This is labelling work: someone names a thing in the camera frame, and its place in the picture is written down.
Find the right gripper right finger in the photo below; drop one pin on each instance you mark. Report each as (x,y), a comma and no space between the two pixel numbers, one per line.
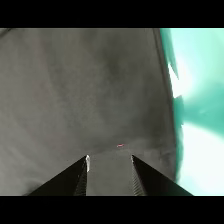
(153,181)

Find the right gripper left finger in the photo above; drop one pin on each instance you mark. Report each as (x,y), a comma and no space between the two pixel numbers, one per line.
(66,181)

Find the dark grey shirt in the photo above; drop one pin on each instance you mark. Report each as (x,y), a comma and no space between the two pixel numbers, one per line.
(83,100)

